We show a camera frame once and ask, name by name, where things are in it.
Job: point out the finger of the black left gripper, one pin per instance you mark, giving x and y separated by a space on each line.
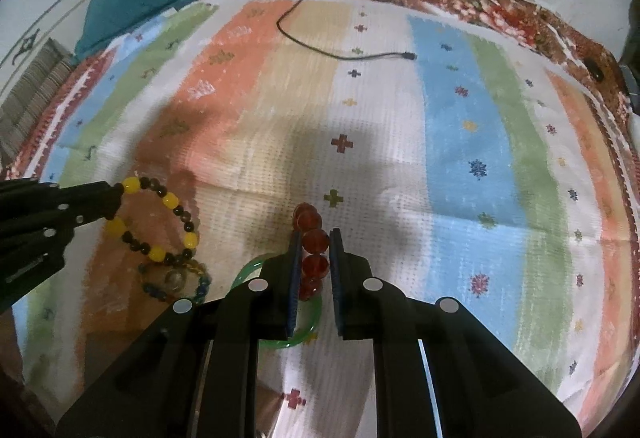
83 204

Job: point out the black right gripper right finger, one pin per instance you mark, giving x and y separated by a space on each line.
438 371

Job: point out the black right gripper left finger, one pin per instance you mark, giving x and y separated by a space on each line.
193 372

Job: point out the green jade bangle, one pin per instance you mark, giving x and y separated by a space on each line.
311 309

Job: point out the striped grey folded blanket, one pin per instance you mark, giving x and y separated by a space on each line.
31 95

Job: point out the striped colourful cloth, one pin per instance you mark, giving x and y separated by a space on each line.
564 303

